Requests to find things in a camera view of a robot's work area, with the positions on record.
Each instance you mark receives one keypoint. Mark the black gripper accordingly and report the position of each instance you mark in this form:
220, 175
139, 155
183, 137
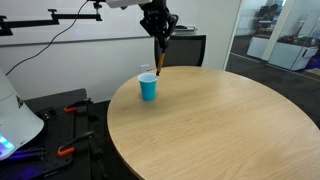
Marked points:
158, 21

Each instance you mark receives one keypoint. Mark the orange and black pen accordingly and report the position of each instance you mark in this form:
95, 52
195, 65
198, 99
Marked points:
160, 62

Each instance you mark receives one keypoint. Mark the blue plastic cup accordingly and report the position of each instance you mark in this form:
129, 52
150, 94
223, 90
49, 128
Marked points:
148, 86

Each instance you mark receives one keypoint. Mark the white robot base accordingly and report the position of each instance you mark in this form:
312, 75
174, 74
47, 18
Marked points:
18, 124

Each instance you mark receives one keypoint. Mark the whiteboard eraser on ledge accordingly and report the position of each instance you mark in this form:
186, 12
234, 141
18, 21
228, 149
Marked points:
182, 28

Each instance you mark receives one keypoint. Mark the black mesh office chair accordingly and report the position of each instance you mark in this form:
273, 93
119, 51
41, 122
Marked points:
185, 50

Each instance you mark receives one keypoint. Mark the white cabinet behind glass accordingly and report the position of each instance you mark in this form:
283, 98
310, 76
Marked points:
288, 56

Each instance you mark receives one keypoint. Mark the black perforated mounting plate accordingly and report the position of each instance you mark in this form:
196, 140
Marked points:
39, 160

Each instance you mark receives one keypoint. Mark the white wall outlet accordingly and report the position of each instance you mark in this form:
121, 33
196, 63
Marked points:
144, 68

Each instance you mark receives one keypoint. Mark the upper orange-handled clamp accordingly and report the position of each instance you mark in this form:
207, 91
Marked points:
73, 107

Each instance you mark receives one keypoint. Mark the orange-handled clamp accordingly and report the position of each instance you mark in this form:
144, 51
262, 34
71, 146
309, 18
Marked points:
69, 147
73, 107

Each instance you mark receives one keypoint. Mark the lower orange-handled clamp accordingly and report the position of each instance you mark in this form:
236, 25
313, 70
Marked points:
69, 147

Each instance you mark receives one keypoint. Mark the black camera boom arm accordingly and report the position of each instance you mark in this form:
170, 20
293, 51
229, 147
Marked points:
6, 27

